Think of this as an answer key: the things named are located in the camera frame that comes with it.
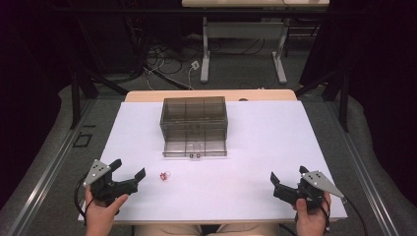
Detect clear plastic drawer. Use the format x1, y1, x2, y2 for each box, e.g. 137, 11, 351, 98
162, 137, 228, 159

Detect person's left hand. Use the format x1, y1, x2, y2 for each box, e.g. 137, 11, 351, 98
84, 188, 130, 236

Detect black metal stand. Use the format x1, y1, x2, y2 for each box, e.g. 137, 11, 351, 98
67, 19, 131, 131
294, 19, 350, 134

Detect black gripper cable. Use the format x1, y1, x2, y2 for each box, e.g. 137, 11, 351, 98
74, 172, 96, 226
341, 196, 370, 236

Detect person's right hand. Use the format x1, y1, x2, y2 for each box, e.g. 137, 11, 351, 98
292, 191, 332, 236

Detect aluminium floor rail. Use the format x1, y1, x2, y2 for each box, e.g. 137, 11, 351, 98
326, 97, 402, 236
6, 97, 97, 236

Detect clear smoky plastic drawer box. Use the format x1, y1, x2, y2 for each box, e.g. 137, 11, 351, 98
159, 95, 229, 145

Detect white desk with metal legs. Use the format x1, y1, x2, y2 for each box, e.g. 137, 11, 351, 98
181, 0, 330, 86

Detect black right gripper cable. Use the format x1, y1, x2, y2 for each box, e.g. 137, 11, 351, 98
341, 196, 370, 236

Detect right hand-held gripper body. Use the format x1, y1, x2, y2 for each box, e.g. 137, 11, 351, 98
272, 170, 346, 211

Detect person's beige trouser legs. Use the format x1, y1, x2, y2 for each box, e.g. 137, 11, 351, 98
133, 222, 280, 236

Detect tangle of floor cables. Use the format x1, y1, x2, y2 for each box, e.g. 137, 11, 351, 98
129, 29, 267, 91

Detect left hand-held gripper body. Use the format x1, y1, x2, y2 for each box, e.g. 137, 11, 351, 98
83, 159, 139, 207

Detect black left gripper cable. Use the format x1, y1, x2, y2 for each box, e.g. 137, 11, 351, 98
74, 172, 96, 226

